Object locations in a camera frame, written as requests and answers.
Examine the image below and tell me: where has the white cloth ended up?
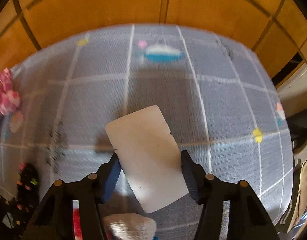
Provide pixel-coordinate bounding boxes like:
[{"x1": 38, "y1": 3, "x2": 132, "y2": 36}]
[{"x1": 105, "y1": 105, "x2": 188, "y2": 213}]

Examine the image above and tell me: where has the black haired doll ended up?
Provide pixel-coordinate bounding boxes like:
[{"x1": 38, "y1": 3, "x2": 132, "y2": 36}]
[{"x1": 0, "y1": 119, "x2": 69, "y2": 238}]

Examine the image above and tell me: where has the red and white plush doll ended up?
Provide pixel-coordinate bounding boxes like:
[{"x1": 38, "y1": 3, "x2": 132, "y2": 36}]
[{"x1": 73, "y1": 207, "x2": 159, "y2": 240}]

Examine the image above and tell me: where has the grey patterned tablecloth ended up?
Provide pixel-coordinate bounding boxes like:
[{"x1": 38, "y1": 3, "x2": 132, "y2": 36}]
[{"x1": 0, "y1": 25, "x2": 293, "y2": 239}]

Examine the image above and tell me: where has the pink spotted plush toy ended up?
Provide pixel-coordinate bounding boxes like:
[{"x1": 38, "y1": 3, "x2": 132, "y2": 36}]
[{"x1": 0, "y1": 68, "x2": 21, "y2": 117}]

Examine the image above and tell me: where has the wooden wall cabinet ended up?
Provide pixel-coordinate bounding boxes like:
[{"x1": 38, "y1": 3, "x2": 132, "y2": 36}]
[{"x1": 0, "y1": 0, "x2": 307, "y2": 77}]

